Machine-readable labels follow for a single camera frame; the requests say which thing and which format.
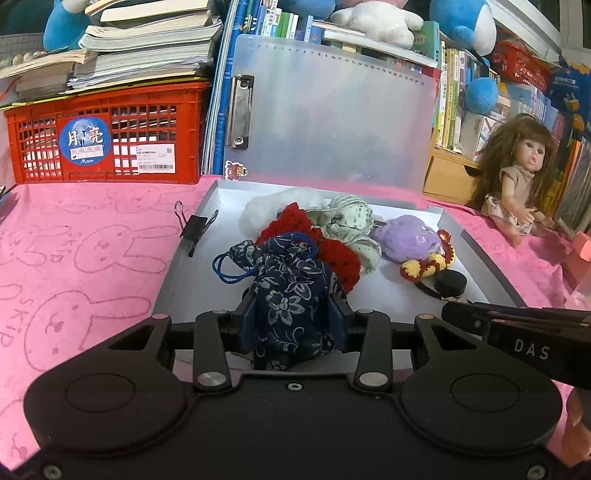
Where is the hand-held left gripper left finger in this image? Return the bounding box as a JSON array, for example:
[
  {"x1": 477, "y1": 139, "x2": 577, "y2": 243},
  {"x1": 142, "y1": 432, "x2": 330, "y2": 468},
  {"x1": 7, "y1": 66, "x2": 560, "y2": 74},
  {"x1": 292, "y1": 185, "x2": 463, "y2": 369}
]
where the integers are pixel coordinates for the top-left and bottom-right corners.
[{"x1": 108, "y1": 293, "x2": 257, "y2": 393}]

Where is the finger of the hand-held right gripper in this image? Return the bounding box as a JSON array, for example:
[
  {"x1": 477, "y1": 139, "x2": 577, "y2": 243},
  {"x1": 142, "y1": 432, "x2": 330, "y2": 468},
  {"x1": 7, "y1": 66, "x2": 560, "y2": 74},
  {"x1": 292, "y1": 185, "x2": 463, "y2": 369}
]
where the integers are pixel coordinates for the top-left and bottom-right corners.
[{"x1": 441, "y1": 300, "x2": 497, "y2": 344}]

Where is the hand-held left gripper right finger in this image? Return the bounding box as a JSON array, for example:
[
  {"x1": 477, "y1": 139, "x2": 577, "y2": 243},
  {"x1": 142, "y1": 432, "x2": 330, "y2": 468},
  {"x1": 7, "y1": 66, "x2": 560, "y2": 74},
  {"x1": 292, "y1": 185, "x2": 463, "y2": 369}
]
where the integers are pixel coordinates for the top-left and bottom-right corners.
[{"x1": 327, "y1": 293, "x2": 483, "y2": 393}]

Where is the black round lid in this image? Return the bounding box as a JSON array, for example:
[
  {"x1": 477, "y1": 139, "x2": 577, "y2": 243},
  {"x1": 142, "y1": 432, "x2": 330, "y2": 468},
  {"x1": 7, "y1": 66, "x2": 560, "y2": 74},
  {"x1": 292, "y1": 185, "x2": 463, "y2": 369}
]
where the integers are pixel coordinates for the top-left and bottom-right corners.
[{"x1": 435, "y1": 271, "x2": 468, "y2": 301}]

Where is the navy floral drawstring pouch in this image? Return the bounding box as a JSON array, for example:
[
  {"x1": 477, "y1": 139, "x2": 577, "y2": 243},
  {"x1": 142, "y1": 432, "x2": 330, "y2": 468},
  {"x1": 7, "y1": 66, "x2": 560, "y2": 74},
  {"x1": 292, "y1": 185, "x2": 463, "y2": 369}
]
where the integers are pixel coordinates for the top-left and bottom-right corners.
[{"x1": 212, "y1": 232, "x2": 345, "y2": 372}]

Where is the black hair tie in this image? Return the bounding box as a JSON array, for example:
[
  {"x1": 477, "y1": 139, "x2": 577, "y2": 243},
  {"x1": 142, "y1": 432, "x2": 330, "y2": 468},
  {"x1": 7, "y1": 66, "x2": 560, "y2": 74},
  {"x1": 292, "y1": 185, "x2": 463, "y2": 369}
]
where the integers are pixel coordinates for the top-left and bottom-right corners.
[{"x1": 413, "y1": 279, "x2": 446, "y2": 301}]

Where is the yellow red crochet snake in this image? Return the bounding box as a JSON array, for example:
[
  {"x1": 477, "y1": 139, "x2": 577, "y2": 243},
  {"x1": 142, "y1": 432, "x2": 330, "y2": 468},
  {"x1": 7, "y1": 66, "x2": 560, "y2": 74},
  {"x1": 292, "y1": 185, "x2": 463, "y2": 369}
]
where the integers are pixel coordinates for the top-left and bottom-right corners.
[{"x1": 399, "y1": 229, "x2": 457, "y2": 282}]

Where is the green floral cloth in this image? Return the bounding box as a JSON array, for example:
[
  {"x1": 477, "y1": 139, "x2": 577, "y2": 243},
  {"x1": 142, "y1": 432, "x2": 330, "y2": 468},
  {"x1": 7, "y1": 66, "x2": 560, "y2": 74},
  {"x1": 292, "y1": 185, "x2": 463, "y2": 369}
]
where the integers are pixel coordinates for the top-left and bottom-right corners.
[{"x1": 307, "y1": 194, "x2": 383, "y2": 276}]

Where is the purple plush toy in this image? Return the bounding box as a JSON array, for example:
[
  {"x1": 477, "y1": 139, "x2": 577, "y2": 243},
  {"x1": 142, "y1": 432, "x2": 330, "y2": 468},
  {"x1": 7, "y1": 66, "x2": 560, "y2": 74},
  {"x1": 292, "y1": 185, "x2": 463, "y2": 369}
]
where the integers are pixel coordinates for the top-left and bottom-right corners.
[{"x1": 372, "y1": 215, "x2": 439, "y2": 264}]

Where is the red crochet piece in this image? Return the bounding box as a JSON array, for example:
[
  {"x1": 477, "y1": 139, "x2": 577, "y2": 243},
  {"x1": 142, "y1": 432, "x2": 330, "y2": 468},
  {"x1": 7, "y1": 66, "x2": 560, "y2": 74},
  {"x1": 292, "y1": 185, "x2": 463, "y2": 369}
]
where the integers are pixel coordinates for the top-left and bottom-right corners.
[{"x1": 255, "y1": 202, "x2": 362, "y2": 296}]

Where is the white fluffy pompom plush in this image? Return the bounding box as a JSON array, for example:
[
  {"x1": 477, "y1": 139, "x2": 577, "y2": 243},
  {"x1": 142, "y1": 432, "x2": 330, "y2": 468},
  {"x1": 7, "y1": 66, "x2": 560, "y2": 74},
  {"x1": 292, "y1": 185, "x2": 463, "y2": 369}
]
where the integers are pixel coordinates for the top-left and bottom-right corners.
[{"x1": 242, "y1": 189, "x2": 331, "y2": 234}]

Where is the white shallow box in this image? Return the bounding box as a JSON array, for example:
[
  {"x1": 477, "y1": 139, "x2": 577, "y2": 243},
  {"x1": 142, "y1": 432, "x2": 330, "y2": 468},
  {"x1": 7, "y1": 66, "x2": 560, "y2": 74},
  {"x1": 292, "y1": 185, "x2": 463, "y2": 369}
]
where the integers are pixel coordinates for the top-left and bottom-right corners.
[{"x1": 152, "y1": 179, "x2": 527, "y2": 370}]

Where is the person's right hand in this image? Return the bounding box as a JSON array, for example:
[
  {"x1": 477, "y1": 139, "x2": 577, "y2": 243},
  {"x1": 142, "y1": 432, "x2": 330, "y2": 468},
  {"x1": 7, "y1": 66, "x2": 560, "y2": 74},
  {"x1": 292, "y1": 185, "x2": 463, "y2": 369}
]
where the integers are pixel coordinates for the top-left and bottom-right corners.
[{"x1": 556, "y1": 385, "x2": 591, "y2": 467}]

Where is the black binder clip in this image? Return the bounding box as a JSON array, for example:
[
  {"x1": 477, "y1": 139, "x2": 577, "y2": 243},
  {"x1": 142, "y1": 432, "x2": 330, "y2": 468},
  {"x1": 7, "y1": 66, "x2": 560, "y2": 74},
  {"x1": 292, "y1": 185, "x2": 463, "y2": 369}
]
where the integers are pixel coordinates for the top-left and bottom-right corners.
[{"x1": 174, "y1": 200, "x2": 220, "y2": 257}]

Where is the wooden drawer box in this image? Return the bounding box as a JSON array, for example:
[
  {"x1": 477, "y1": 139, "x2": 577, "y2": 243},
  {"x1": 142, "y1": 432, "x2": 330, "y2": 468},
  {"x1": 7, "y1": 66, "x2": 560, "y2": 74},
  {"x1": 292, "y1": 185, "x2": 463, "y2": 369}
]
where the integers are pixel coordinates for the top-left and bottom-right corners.
[{"x1": 422, "y1": 148, "x2": 483, "y2": 204}]

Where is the long-haired doll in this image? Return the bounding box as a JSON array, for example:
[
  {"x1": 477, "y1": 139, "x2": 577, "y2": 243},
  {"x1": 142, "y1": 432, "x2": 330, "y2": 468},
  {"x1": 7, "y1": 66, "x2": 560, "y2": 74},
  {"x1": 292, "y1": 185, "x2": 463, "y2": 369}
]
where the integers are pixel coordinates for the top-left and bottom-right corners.
[{"x1": 471, "y1": 113, "x2": 561, "y2": 247}]

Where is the pink rabbit print towel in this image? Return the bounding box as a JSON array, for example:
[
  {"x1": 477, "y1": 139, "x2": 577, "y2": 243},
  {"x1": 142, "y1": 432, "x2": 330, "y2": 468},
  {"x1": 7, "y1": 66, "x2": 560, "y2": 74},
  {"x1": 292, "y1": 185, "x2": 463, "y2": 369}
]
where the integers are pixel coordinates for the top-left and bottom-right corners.
[{"x1": 0, "y1": 178, "x2": 591, "y2": 467}]

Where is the white carton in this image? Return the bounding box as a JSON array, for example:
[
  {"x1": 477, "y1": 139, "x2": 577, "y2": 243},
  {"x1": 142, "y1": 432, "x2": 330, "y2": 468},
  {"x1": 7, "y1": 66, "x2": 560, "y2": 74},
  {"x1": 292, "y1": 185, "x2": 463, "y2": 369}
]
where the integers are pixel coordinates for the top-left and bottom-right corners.
[{"x1": 462, "y1": 111, "x2": 502, "y2": 160}]

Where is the translucent clipboard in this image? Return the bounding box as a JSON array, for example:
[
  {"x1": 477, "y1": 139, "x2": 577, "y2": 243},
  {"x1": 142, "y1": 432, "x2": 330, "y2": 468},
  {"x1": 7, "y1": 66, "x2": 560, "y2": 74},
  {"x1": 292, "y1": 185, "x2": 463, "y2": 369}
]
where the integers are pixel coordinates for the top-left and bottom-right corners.
[{"x1": 226, "y1": 34, "x2": 439, "y2": 192}]

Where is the row of slim booklets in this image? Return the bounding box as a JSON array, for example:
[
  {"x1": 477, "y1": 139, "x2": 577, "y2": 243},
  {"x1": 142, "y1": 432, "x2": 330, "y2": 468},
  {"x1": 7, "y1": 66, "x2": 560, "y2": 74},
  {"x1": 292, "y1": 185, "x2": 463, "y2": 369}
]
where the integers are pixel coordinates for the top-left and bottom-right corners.
[{"x1": 203, "y1": 0, "x2": 444, "y2": 176}]

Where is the blue printed carton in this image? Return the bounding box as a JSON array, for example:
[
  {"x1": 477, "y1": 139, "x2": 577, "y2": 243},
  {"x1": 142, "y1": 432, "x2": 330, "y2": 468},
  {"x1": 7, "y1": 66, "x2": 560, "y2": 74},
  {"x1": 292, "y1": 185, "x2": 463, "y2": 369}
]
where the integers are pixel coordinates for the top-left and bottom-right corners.
[{"x1": 549, "y1": 65, "x2": 591, "y2": 121}]

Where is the small red basket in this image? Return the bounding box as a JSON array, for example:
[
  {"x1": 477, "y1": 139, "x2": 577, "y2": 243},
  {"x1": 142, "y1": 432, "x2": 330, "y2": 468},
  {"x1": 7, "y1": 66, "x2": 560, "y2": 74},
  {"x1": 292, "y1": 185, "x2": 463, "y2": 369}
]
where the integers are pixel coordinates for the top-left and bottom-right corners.
[{"x1": 489, "y1": 41, "x2": 552, "y2": 88}]

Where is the red plastic crate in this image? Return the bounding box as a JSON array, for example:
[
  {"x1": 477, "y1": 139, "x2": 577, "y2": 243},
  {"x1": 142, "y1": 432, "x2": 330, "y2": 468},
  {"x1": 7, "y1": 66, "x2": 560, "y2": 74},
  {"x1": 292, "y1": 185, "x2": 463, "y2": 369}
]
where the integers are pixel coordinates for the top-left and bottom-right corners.
[{"x1": 4, "y1": 80, "x2": 213, "y2": 185}]

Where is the stack of books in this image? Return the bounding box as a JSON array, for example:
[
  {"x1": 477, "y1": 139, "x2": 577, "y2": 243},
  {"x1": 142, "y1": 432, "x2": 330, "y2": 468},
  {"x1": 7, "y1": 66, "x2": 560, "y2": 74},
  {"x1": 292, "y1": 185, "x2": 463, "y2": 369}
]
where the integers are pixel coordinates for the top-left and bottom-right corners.
[{"x1": 0, "y1": 0, "x2": 225, "y2": 100}]

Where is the large blue white plush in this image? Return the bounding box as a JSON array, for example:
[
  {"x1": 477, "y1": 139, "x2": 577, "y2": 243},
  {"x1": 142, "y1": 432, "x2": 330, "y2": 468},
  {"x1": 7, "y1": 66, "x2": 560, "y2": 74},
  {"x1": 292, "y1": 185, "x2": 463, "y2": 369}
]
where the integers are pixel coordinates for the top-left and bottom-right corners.
[{"x1": 429, "y1": 0, "x2": 498, "y2": 56}]

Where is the blue white plush toy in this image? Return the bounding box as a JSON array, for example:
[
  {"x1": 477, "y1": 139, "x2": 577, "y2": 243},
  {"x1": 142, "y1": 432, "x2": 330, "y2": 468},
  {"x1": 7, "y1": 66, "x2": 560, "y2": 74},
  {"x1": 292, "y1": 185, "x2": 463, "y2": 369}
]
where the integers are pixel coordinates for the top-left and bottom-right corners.
[{"x1": 44, "y1": 0, "x2": 100, "y2": 51}]

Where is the grey grid board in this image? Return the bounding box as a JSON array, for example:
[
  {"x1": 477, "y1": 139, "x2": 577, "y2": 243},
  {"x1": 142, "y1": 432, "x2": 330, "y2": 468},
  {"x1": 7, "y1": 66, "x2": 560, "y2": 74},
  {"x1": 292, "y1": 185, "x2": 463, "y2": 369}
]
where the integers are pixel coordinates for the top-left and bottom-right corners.
[{"x1": 0, "y1": 33, "x2": 49, "y2": 58}]

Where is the white bead string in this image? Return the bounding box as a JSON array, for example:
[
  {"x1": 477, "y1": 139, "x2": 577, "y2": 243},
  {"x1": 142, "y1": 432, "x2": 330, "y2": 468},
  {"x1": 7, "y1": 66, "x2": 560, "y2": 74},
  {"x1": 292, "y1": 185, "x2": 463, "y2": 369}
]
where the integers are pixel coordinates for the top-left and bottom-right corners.
[{"x1": 0, "y1": 52, "x2": 47, "y2": 68}]

